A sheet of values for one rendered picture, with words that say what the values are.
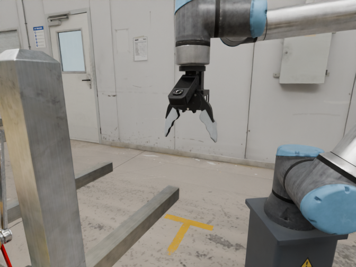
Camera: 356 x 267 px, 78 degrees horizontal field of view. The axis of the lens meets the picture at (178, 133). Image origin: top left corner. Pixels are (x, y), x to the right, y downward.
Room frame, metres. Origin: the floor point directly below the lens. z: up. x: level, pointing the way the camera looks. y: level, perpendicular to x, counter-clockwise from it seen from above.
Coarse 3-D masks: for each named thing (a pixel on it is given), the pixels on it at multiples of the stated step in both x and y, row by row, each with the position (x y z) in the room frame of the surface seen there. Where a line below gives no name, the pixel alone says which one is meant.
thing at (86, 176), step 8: (88, 168) 0.57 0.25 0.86; (96, 168) 0.57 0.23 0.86; (104, 168) 0.59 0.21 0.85; (112, 168) 0.62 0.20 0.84; (80, 176) 0.52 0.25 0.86; (88, 176) 0.54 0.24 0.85; (96, 176) 0.56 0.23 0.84; (80, 184) 0.52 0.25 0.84; (16, 200) 0.41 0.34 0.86; (0, 208) 0.38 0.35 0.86; (8, 208) 0.38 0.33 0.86; (16, 208) 0.39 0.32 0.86; (0, 216) 0.36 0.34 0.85; (8, 216) 0.37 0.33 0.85; (16, 216) 0.38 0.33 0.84; (0, 224) 0.36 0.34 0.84
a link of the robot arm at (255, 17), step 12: (216, 0) 0.56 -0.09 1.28; (228, 0) 0.56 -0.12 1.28; (240, 0) 0.56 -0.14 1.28; (252, 0) 0.55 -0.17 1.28; (264, 0) 0.55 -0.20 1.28; (216, 12) 0.55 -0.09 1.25; (228, 12) 0.55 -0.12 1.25; (240, 12) 0.55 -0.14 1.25; (252, 12) 0.54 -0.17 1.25; (264, 12) 0.54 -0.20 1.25; (216, 24) 0.56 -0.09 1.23; (228, 24) 0.56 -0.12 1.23; (240, 24) 0.55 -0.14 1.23; (252, 24) 0.55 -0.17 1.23; (264, 24) 0.55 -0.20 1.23; (216, 36) 0.59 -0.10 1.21; (228, 36) 0.58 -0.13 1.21; (240, 36) 0.58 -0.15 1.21; (252, 36) 0.58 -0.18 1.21
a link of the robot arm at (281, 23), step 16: (336, 0) 0.67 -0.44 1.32; (352, 0) 0.66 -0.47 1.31; (272, 16) 0.67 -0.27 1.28; (288, 16) 0.67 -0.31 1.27; (304, 16) 0.66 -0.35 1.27; (320, 16) 0.66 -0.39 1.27; (336, 16) 0.66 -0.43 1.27; (352, 16) 0.65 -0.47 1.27; (272, 32) 0.68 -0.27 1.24; (288, 32) 0.68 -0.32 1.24; (304, 32) 0.68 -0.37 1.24; (320, 32) 0.69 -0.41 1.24
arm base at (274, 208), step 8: (272, 192) 0.75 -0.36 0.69; (272, 200) 0.73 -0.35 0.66; (280, 200) 0.70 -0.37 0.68; (288, 200) 0.68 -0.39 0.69; (264, 208) 0.76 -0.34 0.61; (272, 208) 0.71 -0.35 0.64; (280, 208) 0.69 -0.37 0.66; (288, 208) 0.67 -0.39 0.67; (296, 208) 0.66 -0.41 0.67; (272, 216) 0.70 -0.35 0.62; (280, 216) 0.68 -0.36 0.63; (288, 216) 0.67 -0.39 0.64; (296, 216) 0.66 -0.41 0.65; (280, 224) 0.67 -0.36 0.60; (288, 224) 0.66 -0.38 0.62; (296, 224) 0.65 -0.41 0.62; (304, 224) 0.64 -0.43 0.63
